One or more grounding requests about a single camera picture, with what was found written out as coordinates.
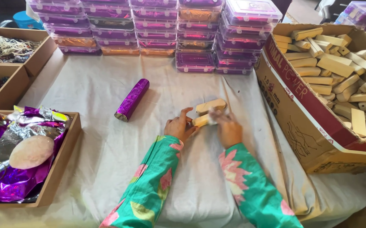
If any clear plastic boxes purple lining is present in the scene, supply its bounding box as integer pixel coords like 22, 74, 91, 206
334, 1, 366, 35

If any purple foil roll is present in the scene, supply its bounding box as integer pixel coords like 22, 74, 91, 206
114, 79, 150, 123

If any rounded wooden block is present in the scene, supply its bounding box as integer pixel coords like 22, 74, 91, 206
196, 98, 227, 117

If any wooden tray with purple foil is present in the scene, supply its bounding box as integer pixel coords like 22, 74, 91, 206
0, 105, 82, 208

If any white paper scrap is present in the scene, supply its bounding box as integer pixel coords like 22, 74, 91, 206
207, 108, 219, 125

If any person's left hand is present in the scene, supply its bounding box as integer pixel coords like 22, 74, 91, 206
164, 107, 199, 143

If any stack of purple plastic boxes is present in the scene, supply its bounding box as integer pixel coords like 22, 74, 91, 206
26, 0, 283, 75

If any white table cloth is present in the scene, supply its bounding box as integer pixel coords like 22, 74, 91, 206
0, 47, 366, 228

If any small wooden block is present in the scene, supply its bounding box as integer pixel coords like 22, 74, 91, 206
192, 114, 217, 128

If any person's right hand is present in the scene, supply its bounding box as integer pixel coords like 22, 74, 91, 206
209, 108, 243, 149

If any cardboard carton of wooden blocks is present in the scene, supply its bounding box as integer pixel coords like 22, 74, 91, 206
254, 23, 366, 174

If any blue plastic tub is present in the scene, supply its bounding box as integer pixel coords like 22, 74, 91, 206
13, 11, 44, 30

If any pink oval stone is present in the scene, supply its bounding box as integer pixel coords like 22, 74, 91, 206
9, 135, 55, 170

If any wooden tray with threads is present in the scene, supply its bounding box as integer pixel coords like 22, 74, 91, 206
0, 27, 58, 76

